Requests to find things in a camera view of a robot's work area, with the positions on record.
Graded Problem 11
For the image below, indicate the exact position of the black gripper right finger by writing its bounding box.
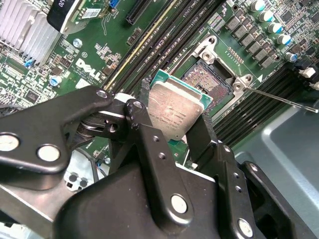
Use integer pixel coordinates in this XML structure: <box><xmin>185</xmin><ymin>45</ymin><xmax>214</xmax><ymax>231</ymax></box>
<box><xmin>186</xmin><ymin>111</ymin><xmax>309</xmax><ymax>239</ymax></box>

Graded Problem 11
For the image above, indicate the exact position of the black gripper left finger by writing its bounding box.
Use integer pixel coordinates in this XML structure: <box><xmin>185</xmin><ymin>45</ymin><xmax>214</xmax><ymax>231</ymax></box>
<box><xmin>0</xmin><ymin>76</ymin><xmax>194</xmax><ymax>222</ymax></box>

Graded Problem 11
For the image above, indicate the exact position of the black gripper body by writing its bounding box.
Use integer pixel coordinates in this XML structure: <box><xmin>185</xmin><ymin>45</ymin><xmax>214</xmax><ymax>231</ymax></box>
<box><xmin>53</xmin><ymin>161</ymin><xmax>226</xmax><ymax>239</ymax></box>

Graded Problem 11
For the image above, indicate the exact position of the metal locking lever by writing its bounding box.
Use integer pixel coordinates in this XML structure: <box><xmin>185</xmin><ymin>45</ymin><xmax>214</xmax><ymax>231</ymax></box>
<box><xmin>243</xmin><ymin>86</ymin><xmax>319</xmax><ymax>114</ymax></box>

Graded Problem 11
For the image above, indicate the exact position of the silver CPU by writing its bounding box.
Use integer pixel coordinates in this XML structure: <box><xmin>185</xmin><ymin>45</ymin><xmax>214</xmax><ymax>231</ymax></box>
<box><xmin>147</xmin><ymin>69</ymin><xmax>213</xmax><ymax>150</ymax></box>

